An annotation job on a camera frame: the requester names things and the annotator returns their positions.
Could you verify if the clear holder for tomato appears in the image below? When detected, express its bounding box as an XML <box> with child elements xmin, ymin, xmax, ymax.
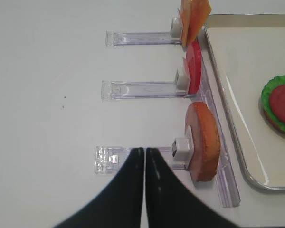
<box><xmin>101</xmin><ymin>68</ymin><xmax>200</xmax><ymax>101</ymax></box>

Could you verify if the orange cheese slice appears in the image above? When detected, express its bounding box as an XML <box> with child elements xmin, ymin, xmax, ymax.
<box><xmin>187</xmin><ymin>0</ymin><xmax>212</xmax><ymax>44</ymax></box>
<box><xmin>179</xmin><ymin>0</ymin><xmax>192</xmax><ymax>48</ymax></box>

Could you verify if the clear holder for left bun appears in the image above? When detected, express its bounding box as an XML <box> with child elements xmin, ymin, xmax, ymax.
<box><xmin>94</xmin><ymin>138</ymin><xmax>194</xmax><ymax>174</ymax></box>

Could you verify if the clear holder for cheese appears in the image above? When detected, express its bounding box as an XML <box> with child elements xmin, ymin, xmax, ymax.
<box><xmin>105</xmin><ymin>18</ymin><xmax>183</xmax><ymax>47</ymax></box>

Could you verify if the orange cheese slice inner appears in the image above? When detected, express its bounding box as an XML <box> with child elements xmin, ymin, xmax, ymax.
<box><xmin>187</xmin><ymin>0</ymin><xmax>212</xmax><ymax>44</ymax></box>

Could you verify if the orange cheese slice outer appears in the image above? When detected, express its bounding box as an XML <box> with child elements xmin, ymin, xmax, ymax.
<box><xmin>179</xmin><ymin>0</ymin><xmax>192</xmax><ymax>48</ymax></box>

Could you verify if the red tomato slice on tray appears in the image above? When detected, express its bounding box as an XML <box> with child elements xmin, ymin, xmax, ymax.
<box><xmin>269</xmin><ymin>84</ymin><xmax>285</xmax><ymax>123</ymax></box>

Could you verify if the bun slice left standing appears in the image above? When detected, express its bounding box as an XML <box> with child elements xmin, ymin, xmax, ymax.
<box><xmin>185</xmin><ymin>102</ymin><xmax>221</xmax><ymax>182</ymax></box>

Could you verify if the left clear long rail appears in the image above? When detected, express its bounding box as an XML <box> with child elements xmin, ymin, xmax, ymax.
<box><xmin>198</xmin><ymin>30</ymin><xmax>241</xmax><ymax>208</ymax></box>

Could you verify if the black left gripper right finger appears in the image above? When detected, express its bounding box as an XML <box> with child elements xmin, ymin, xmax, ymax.
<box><xmin>145</xmin><ymin>148</ymin><xmax>235</xmax><ymax>228</ymax></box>

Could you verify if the green lettuce leaf on tray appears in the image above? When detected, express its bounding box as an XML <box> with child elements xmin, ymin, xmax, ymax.
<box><xmin>261</xmin><ymin>75</ymin><xmax>285</xmax><ymax>123</ymax></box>

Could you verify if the white metal tray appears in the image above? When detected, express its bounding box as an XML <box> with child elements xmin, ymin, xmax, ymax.
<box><xmin>204</xmin><ymin>14</ymin><xmax>285</xmax><ymax>191</ymax></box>

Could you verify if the bottom bun on tray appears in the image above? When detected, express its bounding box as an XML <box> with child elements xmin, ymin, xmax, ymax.
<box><xmin>263</xmin><ymin>109</ymin><xmax>285</xmax><ymax>134</ymax></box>

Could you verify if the red tomato slice standing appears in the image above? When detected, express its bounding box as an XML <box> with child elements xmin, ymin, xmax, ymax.
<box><xmin>185</xmin><ymin>40</ymin><xmax>202</xmax><ymax>97</ymax></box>

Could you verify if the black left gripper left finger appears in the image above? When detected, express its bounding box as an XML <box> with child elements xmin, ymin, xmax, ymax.
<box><xmin>56</xmin><ymin>148</ymin><xmax>144</xmax><ymax>228</ymax></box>

